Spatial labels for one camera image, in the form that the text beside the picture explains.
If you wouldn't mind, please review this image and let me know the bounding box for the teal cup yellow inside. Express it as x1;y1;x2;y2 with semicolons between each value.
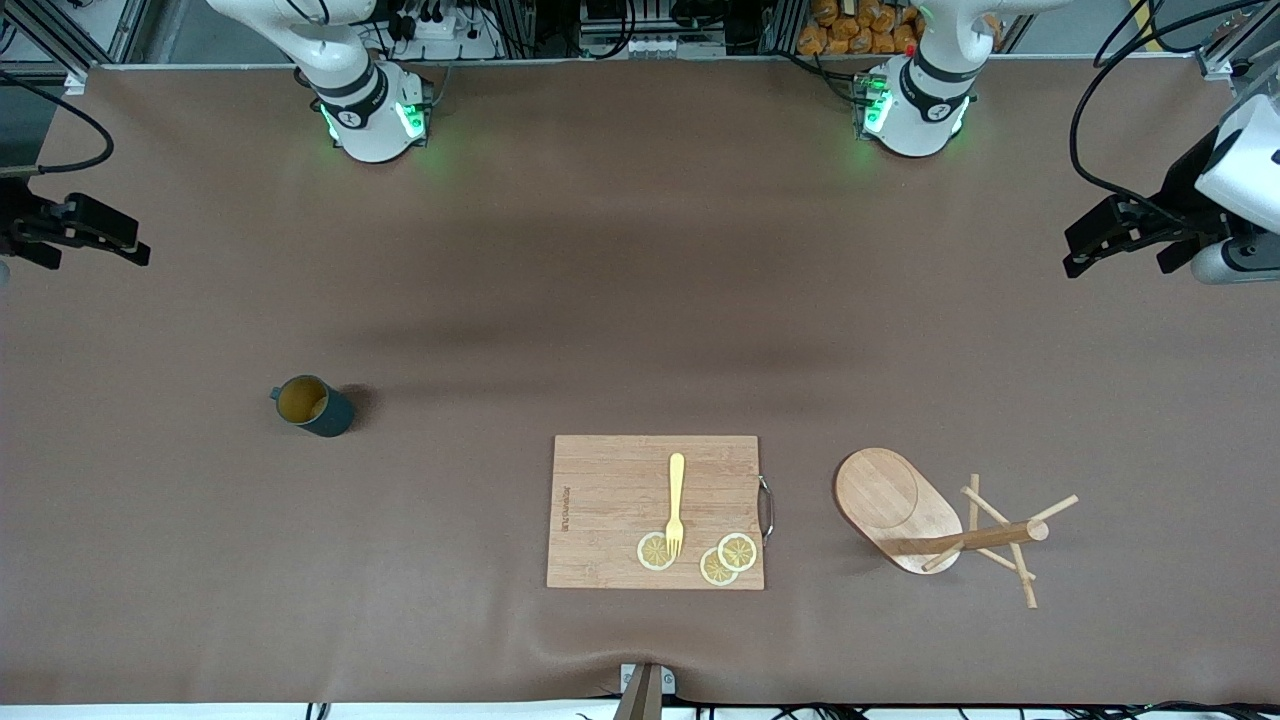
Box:
270;375;356;438

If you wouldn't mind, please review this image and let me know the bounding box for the wooden mug tree rack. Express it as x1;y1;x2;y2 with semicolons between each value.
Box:
834;447;1081;610

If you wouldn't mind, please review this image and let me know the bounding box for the orange snack bag pile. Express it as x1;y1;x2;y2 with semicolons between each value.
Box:
797;0;926;56

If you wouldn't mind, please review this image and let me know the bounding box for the white power strip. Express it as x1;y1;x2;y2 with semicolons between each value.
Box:
385;5;501;61

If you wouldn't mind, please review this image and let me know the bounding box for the grey electronics box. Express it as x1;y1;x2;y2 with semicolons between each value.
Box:
580;0;726;58

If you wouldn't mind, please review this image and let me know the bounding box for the yellow plastic fork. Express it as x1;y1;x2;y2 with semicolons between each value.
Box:
665;453;687;559

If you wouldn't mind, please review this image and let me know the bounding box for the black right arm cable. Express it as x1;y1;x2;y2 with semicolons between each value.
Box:
0;70;114;176

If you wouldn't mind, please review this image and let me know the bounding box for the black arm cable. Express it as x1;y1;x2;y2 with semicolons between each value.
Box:
0;70;114;176
1068;0;1280;226

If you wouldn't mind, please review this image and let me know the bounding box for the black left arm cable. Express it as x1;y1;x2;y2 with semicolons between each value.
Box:
1068;0;1280;226

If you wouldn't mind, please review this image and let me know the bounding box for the aluminium frame post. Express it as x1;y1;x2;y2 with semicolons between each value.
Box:
1195;0;1280;81
0;0;151;96

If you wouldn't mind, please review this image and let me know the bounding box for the bamboo cutting board metal handle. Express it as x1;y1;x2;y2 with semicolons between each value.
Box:
546;435;776;591

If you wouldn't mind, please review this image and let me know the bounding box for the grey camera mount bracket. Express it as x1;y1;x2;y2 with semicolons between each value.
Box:
612;663;677;720

